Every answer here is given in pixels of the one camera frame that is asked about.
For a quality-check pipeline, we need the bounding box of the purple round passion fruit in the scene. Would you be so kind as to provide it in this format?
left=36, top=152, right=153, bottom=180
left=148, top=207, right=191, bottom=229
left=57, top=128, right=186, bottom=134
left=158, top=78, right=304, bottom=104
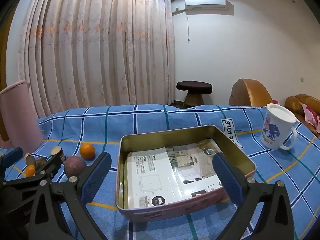
left=63, top=156, right=87, bottom=179

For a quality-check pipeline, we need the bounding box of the small orange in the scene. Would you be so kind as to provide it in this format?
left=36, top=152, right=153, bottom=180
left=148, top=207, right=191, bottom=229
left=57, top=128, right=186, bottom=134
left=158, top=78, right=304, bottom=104
left=80, top=143, right=95, bottom=160

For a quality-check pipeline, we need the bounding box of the small orange mandarin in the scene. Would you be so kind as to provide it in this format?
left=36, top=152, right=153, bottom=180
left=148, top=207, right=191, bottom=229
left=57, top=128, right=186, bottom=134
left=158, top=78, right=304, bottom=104
left=25, top=164, right=36, bottom=177

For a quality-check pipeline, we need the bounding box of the dark brown water chestnut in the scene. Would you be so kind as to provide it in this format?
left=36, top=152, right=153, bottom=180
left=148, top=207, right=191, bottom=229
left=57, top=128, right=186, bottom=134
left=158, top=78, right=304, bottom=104
left=35, top=157, right=47, bottom=172

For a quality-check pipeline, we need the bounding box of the pink plastic pitcher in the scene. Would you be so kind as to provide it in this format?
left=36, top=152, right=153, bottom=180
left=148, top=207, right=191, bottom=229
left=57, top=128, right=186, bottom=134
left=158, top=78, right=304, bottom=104
left=1, top=80, right=43, bottom=153

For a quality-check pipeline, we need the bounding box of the blue plaid tablecloth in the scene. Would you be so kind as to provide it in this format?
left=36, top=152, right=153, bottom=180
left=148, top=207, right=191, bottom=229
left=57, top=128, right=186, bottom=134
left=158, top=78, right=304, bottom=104
left=0, top=103, right=320, bottom=240

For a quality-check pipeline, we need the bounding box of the printed paper sheet in tin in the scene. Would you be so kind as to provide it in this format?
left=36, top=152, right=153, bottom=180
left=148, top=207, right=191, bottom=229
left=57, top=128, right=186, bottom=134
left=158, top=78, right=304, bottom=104
left=124, top=139, right=222, bottom=209

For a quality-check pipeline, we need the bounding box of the pink metal tin box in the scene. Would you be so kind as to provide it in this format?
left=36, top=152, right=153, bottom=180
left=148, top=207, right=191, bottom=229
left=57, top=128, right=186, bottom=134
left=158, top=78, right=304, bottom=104
left=116, top=125, right=256, bottom=223

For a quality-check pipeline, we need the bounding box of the white cartoon mug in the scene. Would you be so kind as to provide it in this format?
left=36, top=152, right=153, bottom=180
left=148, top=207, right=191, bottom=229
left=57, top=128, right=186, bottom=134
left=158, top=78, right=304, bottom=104
left=260, top=103, right=298, bottom=151

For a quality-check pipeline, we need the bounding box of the pink floral cloth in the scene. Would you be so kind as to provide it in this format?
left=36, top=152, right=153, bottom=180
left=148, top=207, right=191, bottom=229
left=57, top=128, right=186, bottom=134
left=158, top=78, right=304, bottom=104
left=302, top=104, right=320, bottom=133

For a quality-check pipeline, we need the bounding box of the orange leather sofa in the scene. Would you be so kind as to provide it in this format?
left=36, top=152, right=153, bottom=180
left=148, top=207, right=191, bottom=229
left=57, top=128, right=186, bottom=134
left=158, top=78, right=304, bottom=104
left=285, top=94, right=320, bottom=139

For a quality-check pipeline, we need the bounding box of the orange leather armchair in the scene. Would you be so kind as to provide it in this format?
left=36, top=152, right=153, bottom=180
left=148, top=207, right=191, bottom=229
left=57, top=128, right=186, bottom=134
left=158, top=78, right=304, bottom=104
left=229, top=79, right=272, bottom=107

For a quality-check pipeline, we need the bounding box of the pink floral curtain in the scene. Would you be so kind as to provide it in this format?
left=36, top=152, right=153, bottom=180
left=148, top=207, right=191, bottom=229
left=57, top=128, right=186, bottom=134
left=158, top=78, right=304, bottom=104
left=18, top=0, right=175, bottom=118

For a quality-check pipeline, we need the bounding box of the dark round stool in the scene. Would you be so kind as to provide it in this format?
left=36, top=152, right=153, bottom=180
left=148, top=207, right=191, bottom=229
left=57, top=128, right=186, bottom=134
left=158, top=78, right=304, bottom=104
left=176, top=81, right=213, bottom=108

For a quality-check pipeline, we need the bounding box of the white wall air conditioner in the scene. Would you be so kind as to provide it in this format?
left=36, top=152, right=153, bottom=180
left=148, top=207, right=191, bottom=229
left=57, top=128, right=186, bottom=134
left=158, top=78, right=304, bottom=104
left=185, top=0, right=227, bottom=8

